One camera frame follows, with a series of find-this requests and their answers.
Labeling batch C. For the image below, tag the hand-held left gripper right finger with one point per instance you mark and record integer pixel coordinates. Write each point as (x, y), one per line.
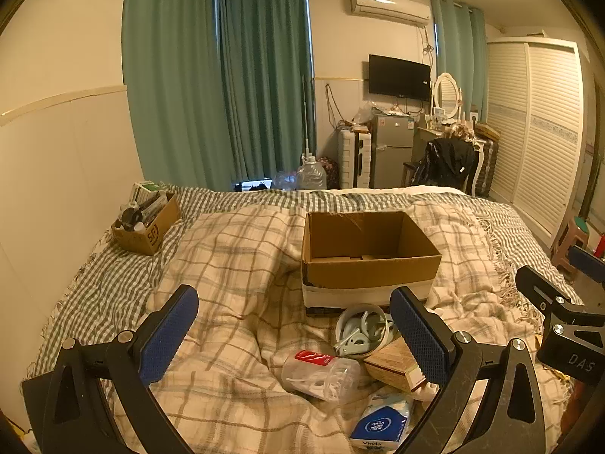
(420, 340)

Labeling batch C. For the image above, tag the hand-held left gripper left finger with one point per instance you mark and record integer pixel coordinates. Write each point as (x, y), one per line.
(170, 335)

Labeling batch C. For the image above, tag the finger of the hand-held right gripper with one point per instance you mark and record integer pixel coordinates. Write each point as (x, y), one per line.
(541, 288)
(586, 260)

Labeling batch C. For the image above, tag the brown paper box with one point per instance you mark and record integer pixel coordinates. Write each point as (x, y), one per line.
(392, 364)

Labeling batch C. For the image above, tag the pale green plastic hanger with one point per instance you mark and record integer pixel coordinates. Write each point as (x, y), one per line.
(357, 338)

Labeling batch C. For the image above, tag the white round bowl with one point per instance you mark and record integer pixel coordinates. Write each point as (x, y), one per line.
(344, 321)

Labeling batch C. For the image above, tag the large cardboard box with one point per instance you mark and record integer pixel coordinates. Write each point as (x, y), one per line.
(368, 274)

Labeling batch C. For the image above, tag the blue white tissue packet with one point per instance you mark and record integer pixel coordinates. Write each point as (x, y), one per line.
(378, 425)

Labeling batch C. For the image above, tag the clear plastic jar red label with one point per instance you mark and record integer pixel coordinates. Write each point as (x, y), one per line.
(321, 378)

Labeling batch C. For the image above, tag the red bottle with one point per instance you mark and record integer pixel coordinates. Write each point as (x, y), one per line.
(600, 246)

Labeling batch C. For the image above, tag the plastic stool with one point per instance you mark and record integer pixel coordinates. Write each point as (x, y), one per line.
(569, 246)

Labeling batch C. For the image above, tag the beige plaid blanket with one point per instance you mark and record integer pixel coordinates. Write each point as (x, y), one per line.
(236, 269)

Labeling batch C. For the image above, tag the small cardboard box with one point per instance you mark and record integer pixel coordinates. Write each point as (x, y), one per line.
(151, 239)

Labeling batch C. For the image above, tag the white louvered wardrobe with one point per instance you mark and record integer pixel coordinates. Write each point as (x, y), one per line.
(539, 137)

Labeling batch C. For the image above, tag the brown suitcase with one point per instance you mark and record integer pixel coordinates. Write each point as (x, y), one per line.
(487, 161)

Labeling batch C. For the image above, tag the green white carton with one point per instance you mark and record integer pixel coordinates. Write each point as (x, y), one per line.
(146, 190)

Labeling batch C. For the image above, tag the black jacket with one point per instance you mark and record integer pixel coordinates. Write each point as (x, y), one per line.
(444, 163)

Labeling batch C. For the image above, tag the dark patterned bag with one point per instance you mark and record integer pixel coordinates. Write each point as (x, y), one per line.
(329, 172)

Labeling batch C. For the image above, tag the grey small fridge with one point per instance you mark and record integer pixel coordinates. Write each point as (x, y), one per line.
(392, 151)

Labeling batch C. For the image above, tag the white suitcase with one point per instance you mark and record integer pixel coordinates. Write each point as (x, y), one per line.
(354, 161)

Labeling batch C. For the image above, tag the clear plastic bottle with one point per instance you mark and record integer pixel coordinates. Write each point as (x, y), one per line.
(285, 179)

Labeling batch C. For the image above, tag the large clear water jug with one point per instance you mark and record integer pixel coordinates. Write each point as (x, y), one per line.
(311, 175)

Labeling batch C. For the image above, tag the white oval mirror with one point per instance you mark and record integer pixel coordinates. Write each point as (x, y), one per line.
(446, 94)

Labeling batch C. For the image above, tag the clear plastic bag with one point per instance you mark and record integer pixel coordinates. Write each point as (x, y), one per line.
(364, 113)

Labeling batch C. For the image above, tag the narrow green curtain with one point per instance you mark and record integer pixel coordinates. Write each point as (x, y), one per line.
(458, 56)

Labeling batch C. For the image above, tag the white mop pole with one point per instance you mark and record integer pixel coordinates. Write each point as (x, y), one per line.
(307, 113)

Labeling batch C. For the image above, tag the wide green curtain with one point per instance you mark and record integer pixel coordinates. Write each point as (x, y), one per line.
(170, 80)

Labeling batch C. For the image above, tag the green window curtain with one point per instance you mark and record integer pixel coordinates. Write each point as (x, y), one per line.
(269, 80)

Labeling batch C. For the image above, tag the white air conditioner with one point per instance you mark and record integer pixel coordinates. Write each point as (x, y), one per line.
(390, 7)

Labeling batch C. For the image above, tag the black wall television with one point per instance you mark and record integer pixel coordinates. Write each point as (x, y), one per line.
(399, 75)

